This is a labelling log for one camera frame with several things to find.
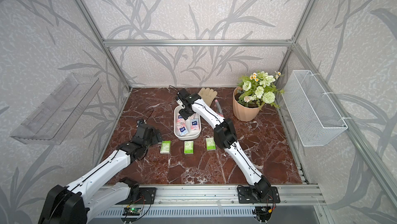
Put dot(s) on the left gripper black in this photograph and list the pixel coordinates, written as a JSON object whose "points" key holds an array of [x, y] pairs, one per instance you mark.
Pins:
{"points": [[155, 139]]}

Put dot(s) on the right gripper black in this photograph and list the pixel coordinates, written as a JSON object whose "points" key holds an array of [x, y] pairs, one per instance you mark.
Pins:
{"points": [[184, 115]]}

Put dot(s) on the pink Tempo tissue pack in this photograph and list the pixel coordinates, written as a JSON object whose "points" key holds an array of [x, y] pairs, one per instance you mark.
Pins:
{"points": [[180, 120]]}

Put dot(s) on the green tissue pack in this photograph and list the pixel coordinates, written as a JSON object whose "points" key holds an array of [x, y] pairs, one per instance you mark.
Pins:
{"points": [[188, 147], [210, 144], [165, 147]]}

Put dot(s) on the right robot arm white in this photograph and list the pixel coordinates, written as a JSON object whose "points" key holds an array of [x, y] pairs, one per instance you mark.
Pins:
{"points": [[225, 138]]}

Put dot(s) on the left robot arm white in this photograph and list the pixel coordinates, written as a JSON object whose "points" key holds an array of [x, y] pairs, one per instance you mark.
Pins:
{"points": [[82, 200]]}

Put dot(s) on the white plastic storage box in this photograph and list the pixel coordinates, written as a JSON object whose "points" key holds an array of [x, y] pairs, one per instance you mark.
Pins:
{"points": [[192, 134]]}

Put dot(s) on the beige work glove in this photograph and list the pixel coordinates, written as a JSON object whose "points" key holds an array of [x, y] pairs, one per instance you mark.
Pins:
{"points": [[208, 95]]}

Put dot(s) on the pink Tempo pack right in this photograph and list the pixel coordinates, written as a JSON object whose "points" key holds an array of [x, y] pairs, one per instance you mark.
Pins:
{"points": [[194, 124]]}

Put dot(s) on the pink blue Tempo pack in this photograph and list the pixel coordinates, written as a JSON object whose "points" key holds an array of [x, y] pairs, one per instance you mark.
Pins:
{"points": [[182, 130]]}

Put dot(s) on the pink spray bottle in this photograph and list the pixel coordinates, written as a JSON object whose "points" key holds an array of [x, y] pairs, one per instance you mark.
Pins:
{"points": [[219, 109]]}

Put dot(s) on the terracotta flower pot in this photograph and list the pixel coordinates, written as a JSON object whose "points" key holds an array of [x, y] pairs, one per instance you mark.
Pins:
{"points": [[243, 113]]}

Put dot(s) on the artificial green white flowers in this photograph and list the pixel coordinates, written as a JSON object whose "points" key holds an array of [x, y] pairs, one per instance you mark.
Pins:
{"points": [[258, 89]]}

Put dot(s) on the left controller board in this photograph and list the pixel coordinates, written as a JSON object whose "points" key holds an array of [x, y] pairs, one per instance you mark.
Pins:
{"points": [[132, 211]]}

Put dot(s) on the controller board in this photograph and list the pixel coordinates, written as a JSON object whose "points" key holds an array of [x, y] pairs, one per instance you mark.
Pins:
{"points": [[132, 211], [262, 210]]}

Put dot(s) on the right controller board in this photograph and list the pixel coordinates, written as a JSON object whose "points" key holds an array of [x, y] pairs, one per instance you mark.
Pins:
{"points": [[262, 210]]}

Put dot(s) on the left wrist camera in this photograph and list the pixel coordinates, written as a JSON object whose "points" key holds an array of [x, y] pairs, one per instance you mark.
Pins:
{"points": [[141, 121]]}

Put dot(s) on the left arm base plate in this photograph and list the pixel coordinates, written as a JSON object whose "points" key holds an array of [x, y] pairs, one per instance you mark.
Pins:
{"points": [[145, 195]]}

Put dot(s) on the aluminium front rail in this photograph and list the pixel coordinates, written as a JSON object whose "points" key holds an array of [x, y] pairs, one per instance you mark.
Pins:
{"points": [[226, 195]]}

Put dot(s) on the clear acrylic wall shelf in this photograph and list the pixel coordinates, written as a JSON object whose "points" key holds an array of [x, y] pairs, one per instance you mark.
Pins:
{"points": [[52, 121]]}

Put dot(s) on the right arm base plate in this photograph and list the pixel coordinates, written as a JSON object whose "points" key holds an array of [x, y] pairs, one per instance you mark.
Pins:
{"points": [[250, 195]]}

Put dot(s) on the white wire basket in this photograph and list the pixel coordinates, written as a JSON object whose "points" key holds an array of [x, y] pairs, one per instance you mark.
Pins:
{"points": [[314, 115]]}

